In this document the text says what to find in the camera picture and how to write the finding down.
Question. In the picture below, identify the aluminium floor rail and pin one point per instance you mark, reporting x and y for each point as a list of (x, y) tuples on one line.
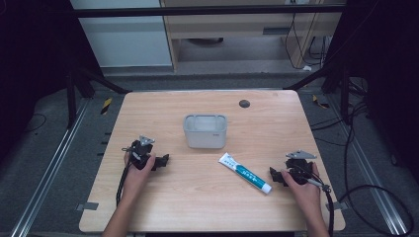
[(369, 164), (49, 168)]

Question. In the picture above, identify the person's right hand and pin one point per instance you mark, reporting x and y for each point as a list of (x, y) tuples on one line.
[(304, 191)]

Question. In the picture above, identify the black metal frame bar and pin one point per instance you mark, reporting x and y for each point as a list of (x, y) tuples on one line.
[(204, 12)]

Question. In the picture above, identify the black metal stand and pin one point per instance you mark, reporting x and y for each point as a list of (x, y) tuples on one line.
[(82, 85), (332, 82)]

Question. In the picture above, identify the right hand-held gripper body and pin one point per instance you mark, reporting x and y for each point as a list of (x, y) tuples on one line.
[(299, 166)]

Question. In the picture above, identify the grey tape strip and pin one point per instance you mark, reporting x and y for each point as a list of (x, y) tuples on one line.
[(87, 206), (337, 206)]

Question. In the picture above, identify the person's left hand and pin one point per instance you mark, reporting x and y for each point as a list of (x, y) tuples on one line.
[(138, 173)]

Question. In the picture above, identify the white cabinet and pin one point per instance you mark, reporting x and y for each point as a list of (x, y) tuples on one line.
[(123, 36)]

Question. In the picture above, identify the wooden desk with drawer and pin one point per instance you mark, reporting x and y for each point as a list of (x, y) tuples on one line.
[(243, 29)]

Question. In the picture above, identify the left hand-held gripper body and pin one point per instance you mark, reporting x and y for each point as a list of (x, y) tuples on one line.
[(141, 152)]

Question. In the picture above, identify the white and teal toothpaste tube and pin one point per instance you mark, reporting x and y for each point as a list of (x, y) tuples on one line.
[(245, 173)]

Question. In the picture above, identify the grey round table grommet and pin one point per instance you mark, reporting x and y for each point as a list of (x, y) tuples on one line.
[(244, 103)]

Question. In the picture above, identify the yellow and black striped tape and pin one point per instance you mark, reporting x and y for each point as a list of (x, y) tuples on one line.
[(320, 102), (106, 105)]

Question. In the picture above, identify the white plastic storage box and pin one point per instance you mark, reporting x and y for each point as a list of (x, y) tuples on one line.
[(205, 131)]

